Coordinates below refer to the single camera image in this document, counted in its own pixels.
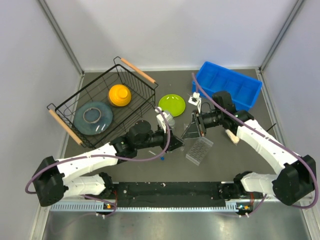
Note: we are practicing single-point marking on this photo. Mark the clear glass bottle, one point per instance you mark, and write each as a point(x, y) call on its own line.
point(172, 124)

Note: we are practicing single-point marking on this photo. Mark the clear test tube rack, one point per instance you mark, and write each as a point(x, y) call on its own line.
point(199, 150)

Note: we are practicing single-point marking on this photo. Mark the orange ribbed bowl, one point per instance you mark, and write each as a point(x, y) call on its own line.
point(119, 95)

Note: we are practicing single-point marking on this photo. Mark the beige sponge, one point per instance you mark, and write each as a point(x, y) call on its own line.
point(235, 139)

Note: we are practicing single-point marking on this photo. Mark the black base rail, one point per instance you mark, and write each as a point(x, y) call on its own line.
point(161, 197)

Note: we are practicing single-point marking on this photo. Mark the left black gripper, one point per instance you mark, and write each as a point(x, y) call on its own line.
point(174, 142)

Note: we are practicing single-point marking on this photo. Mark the blue ceramic plate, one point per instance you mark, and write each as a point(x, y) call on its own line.
point(93, 118)

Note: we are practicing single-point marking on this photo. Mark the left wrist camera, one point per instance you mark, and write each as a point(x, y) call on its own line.
point(162, 118)

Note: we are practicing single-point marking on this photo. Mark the blue capped test tube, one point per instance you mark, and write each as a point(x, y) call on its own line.
point(160, 156)

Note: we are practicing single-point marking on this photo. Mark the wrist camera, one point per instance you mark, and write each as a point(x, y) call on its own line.
point(162, 118)
point(195, 100)

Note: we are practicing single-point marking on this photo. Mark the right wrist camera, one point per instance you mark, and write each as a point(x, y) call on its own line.
point(195, 100)

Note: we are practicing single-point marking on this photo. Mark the green plastic plate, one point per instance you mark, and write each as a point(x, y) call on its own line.
point(172, 103)

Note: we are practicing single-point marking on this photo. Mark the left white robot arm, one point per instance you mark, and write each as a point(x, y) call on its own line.
point(55, 180)

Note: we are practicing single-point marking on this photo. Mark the black wire basket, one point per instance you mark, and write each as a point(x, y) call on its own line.
point(143, 90)

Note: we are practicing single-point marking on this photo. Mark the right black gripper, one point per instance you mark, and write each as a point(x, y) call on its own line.
point(196, 128)

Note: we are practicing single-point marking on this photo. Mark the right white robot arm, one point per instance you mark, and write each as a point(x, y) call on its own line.
point(294, 176)

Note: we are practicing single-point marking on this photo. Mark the blue plastic bin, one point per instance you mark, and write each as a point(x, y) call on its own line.
point(244, 90)

